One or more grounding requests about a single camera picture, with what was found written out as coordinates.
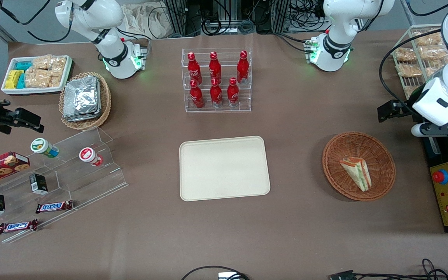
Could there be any oval tan wicker basket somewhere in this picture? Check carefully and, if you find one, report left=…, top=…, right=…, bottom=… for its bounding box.
left=59, top=72, right=112, bottom=130

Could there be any clear acrylic stepped shelf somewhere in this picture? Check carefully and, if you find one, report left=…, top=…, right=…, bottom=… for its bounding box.
left=0, top=126, right=129, bottom=245

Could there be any green lid yoghurt cup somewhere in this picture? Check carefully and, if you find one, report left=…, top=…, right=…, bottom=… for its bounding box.
left=30, top=138, right=60, bottom=159

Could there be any aluminium frame post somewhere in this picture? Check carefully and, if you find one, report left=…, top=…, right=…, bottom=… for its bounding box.
left=271, top=0, right=291, bottom=34
left=165, top=0, right=187, bottom=36

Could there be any white wire rack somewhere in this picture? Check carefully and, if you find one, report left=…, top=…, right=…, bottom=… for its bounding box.
left=393, top=24, right=448, bottom=100

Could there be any red lid yoghurt cup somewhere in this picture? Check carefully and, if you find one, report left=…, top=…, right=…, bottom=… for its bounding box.
left=79, top=147, right=104, bottom=167

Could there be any brown snickers bar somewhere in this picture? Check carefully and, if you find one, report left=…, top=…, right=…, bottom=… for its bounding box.
left=0, top=219, right=39, bottom=235
left=35, top=200, right=74, bottom=214

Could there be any yellow snack packet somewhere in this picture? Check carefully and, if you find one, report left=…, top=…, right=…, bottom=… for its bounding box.
left=5, top=70, right=24, bottom=89

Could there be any round brown wicker basket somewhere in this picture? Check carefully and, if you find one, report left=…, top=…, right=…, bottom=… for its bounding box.
left=322, top=131, right=397, bottom=202

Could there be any white rectangular snack tray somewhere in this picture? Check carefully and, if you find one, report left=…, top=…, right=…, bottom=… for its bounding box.
left=1, top=55, right=74, bottom=96

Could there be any clear acrylic bottle rack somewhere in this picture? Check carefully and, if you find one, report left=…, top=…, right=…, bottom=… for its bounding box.
left=181, top=48, right=252, bottom=113

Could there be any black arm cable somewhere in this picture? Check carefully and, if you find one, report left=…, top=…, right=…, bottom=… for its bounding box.
left=378, top=37, right=448, bottom=117

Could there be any red emergency stop button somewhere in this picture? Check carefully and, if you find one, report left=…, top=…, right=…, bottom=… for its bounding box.
left=432, top=169, right=448, bottom=185

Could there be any black looped cable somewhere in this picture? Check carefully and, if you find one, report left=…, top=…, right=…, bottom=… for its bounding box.
left=180, top=265, right=250, bottom=280

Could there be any black cable tangle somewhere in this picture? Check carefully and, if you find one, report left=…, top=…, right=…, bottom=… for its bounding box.
left=354, top=258, right=448, bottom=280

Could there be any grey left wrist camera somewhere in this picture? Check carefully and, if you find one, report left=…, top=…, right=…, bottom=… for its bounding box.
left=410, top=122, right=429, bottom=138

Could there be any beige crumpled cloth bag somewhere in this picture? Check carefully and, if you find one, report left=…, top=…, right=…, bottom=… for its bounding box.
left=121, top=3, right=174, bottom=39

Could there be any clear bag of pastries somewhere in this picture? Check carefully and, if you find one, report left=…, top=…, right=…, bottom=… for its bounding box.
left=413, top=30, right=443, bottom=47
left=395, top=47, right=418, bottom=63
left=418, top=45, right=448, bottom=61
left=404, top=86, right=427, bottom=98
left=396, top=63, right=423, bottom=77
left=425, top=64, right=447, bottom=79

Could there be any black cable plug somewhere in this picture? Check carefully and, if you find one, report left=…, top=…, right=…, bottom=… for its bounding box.
left=329, top=270, right=355, bottom=280

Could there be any beige plastic serving tray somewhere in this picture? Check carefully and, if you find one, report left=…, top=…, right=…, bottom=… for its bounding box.
left=179, top=135, right=271, bottom=202

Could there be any red tartan cookie box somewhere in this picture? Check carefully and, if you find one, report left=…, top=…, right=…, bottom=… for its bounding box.
left=0, top=151, right=31, bottom=191

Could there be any triangular sandwich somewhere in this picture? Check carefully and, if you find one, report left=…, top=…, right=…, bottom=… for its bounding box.
left=339, top=156, right=372, bottom=192

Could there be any red cola bottle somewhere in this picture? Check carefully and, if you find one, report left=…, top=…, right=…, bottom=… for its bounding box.
left=236, top=51, right=249, bottom=84
left=187, top=52, right=203, bottom=85
left=210, top=78, right=223, bottom=108
left=227, top=77, right=240, bottom=107
left=209, top=51, right=222, bottom=83
left=190, top=80, right=204, bottom=109

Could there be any silver foil pouch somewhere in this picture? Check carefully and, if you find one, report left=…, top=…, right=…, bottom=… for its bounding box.
left=63, top=84, right=103, bottom=122
left=63, top=76, right=101, bottom=117

